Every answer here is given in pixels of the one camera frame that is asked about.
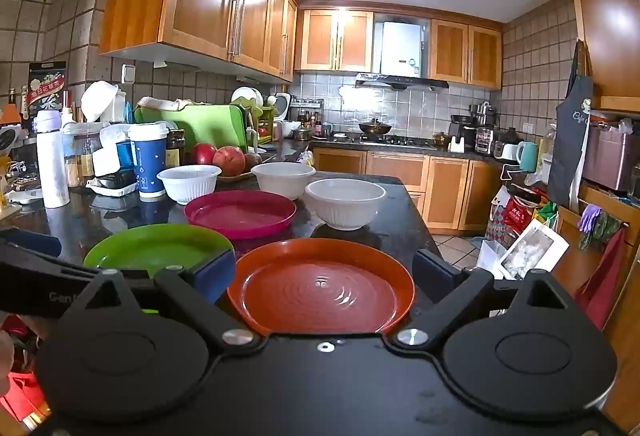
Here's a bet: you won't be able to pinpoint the dark wok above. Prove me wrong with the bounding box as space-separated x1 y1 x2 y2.
358 118 394 137

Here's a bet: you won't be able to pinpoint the glass canister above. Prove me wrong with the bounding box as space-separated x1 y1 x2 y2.
474 126 495 155

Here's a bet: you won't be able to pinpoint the green cutting board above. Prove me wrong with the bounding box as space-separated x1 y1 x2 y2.
134 103 251 155

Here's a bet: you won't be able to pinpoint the dark grey apron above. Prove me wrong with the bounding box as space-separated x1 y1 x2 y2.
548 40 595 213

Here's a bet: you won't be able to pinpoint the white window gift box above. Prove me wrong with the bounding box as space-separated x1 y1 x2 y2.
498 218 571 281

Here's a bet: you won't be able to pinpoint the red apple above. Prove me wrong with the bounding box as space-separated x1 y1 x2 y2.
213 145 247 177
192 142 219 166

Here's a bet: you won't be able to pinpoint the red shopping bags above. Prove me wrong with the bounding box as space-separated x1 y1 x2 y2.
487 185 544 243

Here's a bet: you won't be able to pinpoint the gas stove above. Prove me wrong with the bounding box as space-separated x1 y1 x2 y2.
332 133 439 150

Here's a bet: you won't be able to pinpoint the white tissue pack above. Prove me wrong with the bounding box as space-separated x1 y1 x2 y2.
99 123 132 150

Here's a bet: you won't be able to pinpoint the black printed rice bag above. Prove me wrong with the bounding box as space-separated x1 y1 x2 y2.
27 60 69 133

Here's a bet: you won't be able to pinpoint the green dish rack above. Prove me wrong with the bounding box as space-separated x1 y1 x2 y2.
231 101 277 143

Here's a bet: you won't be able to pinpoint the white water heater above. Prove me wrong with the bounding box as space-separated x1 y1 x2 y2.
381 20 424 78

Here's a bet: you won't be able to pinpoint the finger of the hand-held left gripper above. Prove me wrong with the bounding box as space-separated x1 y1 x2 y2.
0 226 63 261

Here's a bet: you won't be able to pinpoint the row of condiment bottles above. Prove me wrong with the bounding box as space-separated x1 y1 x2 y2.
297 110 322 138

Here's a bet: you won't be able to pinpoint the orange plastic plate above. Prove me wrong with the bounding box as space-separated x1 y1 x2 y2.
227 237 416 336

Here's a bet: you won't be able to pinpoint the beige canvas bag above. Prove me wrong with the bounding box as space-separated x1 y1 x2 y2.
137 96 212 113

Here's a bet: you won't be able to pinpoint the red hanging cloth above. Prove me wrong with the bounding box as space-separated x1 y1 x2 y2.
574 228 629 330

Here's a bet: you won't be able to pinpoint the white tray with dark contents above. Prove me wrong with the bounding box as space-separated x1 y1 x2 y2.
85 170 139 196

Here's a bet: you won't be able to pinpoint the white thermos bottle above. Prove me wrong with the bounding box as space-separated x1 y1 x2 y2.
35 110 71 209

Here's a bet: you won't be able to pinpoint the tall wooden side cabinet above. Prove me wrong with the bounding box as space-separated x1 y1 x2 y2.
556 0 640 113

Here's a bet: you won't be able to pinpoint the blue cardboard box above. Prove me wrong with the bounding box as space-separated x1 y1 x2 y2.
116 140 136 170

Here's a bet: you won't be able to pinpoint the magenta-red plastic plate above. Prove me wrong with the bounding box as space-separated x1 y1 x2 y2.
184 190 297 241

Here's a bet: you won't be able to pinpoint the white upturned plastic container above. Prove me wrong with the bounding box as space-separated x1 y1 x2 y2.
80 80 126 123

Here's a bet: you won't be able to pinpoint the white cardboard box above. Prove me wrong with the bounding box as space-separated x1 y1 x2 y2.
92 148 121 177

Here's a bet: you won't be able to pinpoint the clear glass storage jar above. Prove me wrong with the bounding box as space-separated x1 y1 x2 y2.
62 123 104 188

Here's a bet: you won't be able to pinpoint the green cloth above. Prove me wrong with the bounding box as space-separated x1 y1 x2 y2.
577 211 624 253

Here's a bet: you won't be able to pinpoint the beige fruit tray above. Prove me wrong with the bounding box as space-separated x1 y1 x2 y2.
216 167 257 181

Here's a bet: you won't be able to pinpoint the orange carton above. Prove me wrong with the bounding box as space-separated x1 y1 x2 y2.
0 104 24 138

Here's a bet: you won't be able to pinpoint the purple rubber gloves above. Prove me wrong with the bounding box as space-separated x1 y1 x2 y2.
578 203 601 233

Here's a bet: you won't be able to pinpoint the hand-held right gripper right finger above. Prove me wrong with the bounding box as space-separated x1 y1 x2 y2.
382 248 572 352

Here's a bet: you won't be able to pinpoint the steel range hood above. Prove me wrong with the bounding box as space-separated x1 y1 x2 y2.
355 73 450 93

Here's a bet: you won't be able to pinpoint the steel pot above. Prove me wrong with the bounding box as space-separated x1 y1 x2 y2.
469 101 496 127

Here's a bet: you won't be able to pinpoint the black coffee machine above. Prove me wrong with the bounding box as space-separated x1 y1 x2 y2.
449 114 479 152

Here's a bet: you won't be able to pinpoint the wooden base cabinets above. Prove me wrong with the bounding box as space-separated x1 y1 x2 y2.
312 147 502 233

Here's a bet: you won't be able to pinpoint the blue paper cup white lid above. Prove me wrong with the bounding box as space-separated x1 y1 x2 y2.
128 123 171 200

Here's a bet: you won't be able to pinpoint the white ribbed plastic bowl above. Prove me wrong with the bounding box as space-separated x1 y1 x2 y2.
250 162 317 201
157 165 222 205
304 178 387 231

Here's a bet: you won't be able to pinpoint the green plastic plate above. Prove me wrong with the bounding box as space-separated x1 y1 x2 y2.
84 223 236 282

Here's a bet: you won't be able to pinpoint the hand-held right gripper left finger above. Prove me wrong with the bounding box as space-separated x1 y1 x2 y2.
62 248 268 352

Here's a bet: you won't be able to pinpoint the two-door wooden wall cabinet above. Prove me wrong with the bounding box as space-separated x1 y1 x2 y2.
294 8 375 72
429 18 504 90

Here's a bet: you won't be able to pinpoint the white plate in rack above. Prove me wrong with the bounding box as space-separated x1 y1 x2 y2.
232 86 264 110

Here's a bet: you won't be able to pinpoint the dark glass jar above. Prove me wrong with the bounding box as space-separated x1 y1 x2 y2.
166 129 186 169

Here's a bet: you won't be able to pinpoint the teal electric kettle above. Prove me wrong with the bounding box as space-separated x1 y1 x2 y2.
518 140 540 172

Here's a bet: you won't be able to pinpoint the mauve storage box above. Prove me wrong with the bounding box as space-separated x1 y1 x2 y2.
582 123 640 193

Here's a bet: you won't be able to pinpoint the clear plastic jug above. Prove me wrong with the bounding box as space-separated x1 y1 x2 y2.
542 123 559 168

